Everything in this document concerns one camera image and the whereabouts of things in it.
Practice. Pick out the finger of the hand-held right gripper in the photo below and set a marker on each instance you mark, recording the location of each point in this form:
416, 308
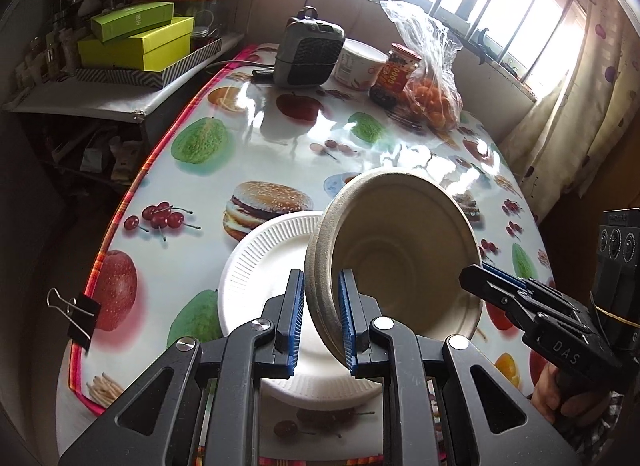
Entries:
495, 293
520, 280

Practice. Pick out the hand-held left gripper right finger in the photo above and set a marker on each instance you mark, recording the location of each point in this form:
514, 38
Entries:
347, 326

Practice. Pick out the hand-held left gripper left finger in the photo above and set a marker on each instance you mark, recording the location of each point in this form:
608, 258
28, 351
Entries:
296, 326

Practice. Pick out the person's right hand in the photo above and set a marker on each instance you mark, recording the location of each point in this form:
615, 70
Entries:
546, 396

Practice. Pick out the person's checkered clothing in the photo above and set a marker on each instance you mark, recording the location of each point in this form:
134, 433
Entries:
595, 426

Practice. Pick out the fruit print plastic tablecloth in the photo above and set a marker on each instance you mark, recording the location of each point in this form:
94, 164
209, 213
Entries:
280, 155

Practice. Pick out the pile of oranges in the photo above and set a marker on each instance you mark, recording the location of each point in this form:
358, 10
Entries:
435, 103

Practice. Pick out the fruit print curtain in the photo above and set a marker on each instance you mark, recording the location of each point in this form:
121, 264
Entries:
590, 95

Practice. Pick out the black binder clip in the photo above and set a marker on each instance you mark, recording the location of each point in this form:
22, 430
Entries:
82, 318

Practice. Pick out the glass jar with red label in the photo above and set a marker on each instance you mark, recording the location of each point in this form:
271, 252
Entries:
395, 78

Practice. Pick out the small black device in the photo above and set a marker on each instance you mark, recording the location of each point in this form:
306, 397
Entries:
262, 75

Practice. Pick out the clear plastic bag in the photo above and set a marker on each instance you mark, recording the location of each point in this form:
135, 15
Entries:
425, 40

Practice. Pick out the white plastic tub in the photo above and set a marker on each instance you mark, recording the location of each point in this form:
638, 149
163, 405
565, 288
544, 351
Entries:
360, 65

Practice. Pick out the grey space heater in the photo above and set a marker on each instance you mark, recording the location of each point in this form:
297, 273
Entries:
310, 50

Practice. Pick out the grey chevron striped box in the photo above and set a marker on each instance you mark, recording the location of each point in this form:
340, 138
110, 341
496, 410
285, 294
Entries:
130, 78

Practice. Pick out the white side shelf board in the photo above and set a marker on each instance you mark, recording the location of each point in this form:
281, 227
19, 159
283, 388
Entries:
75, 100

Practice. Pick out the large green box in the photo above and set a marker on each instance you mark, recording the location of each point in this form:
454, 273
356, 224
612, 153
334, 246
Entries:
145, 48

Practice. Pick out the slim green box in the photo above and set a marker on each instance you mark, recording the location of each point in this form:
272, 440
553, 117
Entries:
132, 20

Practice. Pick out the row of small bottles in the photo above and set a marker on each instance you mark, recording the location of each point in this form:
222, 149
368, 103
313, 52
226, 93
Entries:
50, 40

